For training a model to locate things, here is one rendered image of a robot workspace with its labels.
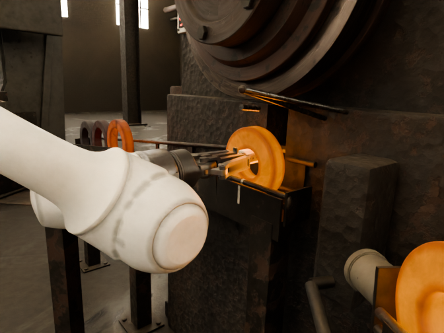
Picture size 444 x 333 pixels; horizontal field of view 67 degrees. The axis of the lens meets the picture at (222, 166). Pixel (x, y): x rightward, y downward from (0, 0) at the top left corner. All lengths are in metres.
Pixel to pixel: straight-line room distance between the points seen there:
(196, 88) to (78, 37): 10.02
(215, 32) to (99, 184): 0.37
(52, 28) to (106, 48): 8.06
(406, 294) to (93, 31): 11.01
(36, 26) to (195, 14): 2.59
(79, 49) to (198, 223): 10.72
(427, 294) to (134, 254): 0.28
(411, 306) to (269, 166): 0.36
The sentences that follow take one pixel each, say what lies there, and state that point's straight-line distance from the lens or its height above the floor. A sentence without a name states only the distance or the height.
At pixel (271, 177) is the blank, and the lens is 0.66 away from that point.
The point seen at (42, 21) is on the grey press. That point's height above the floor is 1.35.
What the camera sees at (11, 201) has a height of 0.59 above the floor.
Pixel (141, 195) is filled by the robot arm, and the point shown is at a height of 0.80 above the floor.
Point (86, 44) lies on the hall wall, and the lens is 11.08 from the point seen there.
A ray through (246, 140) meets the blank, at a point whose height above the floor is 0.80.
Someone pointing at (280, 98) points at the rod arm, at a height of 0.89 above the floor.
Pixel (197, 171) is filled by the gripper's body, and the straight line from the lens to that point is 0.58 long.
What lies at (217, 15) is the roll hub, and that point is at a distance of 0.64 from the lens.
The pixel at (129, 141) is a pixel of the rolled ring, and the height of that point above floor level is 0.70.
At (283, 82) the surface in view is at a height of 0.91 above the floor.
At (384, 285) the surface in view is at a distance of 0.43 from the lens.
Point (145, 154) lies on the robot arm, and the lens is 0.55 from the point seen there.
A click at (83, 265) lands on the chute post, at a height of 0.01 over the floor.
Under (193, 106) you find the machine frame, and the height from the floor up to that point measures 0.84.
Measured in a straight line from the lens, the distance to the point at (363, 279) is 0.47.
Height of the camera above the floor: 0.91
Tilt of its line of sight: 14 degrees down
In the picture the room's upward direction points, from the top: 2 degrees clockwise
